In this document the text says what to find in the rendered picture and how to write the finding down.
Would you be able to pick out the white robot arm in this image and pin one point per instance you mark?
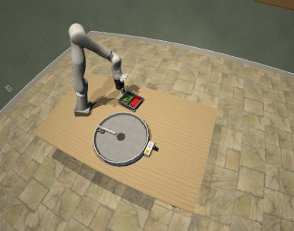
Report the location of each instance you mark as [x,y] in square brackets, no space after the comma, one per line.
[79,41]

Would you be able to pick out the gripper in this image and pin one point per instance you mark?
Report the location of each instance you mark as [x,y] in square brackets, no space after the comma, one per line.
[120,77]

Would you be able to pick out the grey round turntable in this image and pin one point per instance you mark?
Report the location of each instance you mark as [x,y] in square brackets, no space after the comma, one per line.
[128,137]

